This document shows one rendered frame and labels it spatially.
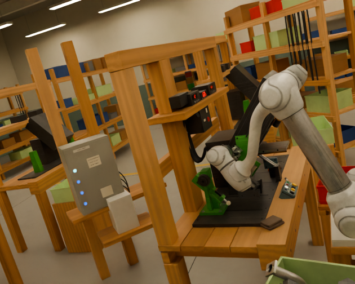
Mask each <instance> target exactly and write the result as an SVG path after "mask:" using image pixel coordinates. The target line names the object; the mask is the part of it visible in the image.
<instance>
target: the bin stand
mask: <svg viewBox="0 0 355 284"><path fill-rule="evenodd" d="M318 212H319V216H321V223H322V230H323V236H324V240H325V247H326V253H327V261H328V262H329V263H334V256H333V255H332V252H331V230H330V215H331V211H330V208H329V206H328V205H321V204H320V202H318Z"/></svg>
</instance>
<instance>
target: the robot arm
mask: <svg viewBox="0 0 355 284"><path fill-rule="evenodd" d="M307 74H308V73H307V71H306V70H305V69H304V68H303V67H302V66H301V65H299V64H297V65H296V64H295V65H292V66H290V67H288V68H287V69H286V70H283V71H281V72H279V73H277V74H274V75H272V76H271V77H269V78H268V79H267V80H266V81H265V82H264V83H263V84H262V85H261V87H260V90H259V101H260V102H259V104H258V105H257V107H256V108H255V110H254V112H253V114H252V116H251V121H250V128H249V135H248V148H247V156H246V158H245V159H244V160H243V161H237V159H239V157H240V156H241V155H240V153H241V152H240V151H237V152H234V150H235V149H236V147H234V148H233V146H231V147H230V145H223V144H222V145H221V146H215V147H212V148H211V149H210V150H209V151H208V152H207V154H206V158H207V160H208V162H209V163H210V164H212V165H213V166H215V167H216V168H217V169H218V170H219V171H220V172H221V174H222V175H223V177H224V179H225V180H226V181H227V182H228V183H229V184H230V185H231V186H232V187H233V188H234V189H235V190H237V191H239V192H243V191H245V190H246V189H248V188H250V187H251V179H250V175H251V169H252V167H253V166H254V164H255V162H256V159H257V156H258V150H259V143H260V135H261V127H262V124H263V121H264V119H265V117H266V116H267V115H268V114H269V113H271V114H272V115H273V116H275V117H276V118H277V119H278V120H282V121H283V123H284V124H285V126H286V127H287V129H288V130H289V132H290V134H291V135H292V137H293V138H294V140H295V141H296V143H297V145H298V146H299V148H300V149H301V151H302V152H303V154H304V155H305V157H306V158H307V160H308V162H309V163H310V165H311V166H312V168H313V169H314V171H315V172H316V174H317V175H318V177H319V179H320V180H321V181H322V183H323V185H324V186H325V188H326V189H327V191H328V192H327V196H326V201H327V204H328V206H329V208H330V211H331V213H332V216H333V218H334V223H335V225H336V227H337V228H338V230H339V231H340V232H341V233H342V234H343V235H345V236H346V237H349V238H355V168H353V169H351V170H349V171H348V172H347V173H345V172H344V170H343V169H342V167H341V165H340V164H339V162H338V161H337V159H336V158H335V156H334V155H333V153H332V151H331V150H330V148H329V147H328V145H327V144H326V142H325V141H324V139H323V137H322V136H321V134H320V133H319V132H318V130H317V128H316V127H315V125H314V124H313V122H312V120H311V119H310V118H309V116H308V115H307V113H306V111H305V110H304V108H303V106H304V102H303V100H302V97H301V94H300V91H299V90H300V89H301V87H302V86H303V85H304V83H305V81H306V80H307V76H308V75H307ZM233 158H234V159H235V160H234V159H233Z"/></svg>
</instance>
